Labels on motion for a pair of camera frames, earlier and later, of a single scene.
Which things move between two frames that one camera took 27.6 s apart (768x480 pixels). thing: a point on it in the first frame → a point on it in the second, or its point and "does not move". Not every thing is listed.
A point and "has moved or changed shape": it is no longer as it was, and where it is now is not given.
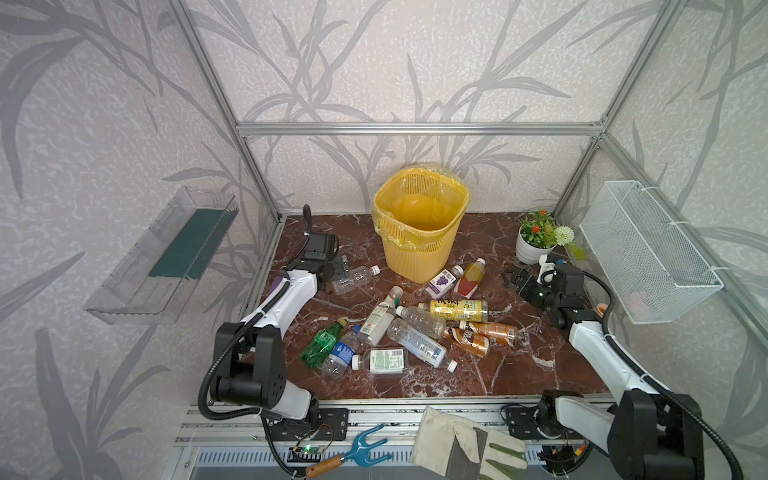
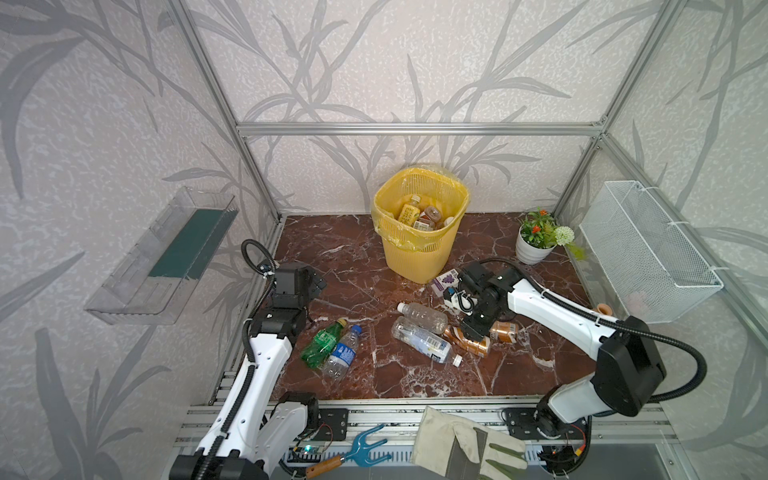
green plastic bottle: (320, 345) does not move
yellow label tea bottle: (470, 311) → (410, 212)
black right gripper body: (527, 282) → (474, 315)
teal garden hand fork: (358, 455) does not move
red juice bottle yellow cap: (471, 278) has moved or changed shape
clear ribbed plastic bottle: (426, 322) does not move
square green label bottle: (382, 361) → (419, 225)
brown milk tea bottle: (491, 330) does not move
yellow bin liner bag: (413, 206) does not move
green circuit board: (305, 454) does not move
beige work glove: (457, 449) does not move
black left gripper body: (339, 269) → (306, 283)
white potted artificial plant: (538, 236) does not move
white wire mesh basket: (653, 269) does not move
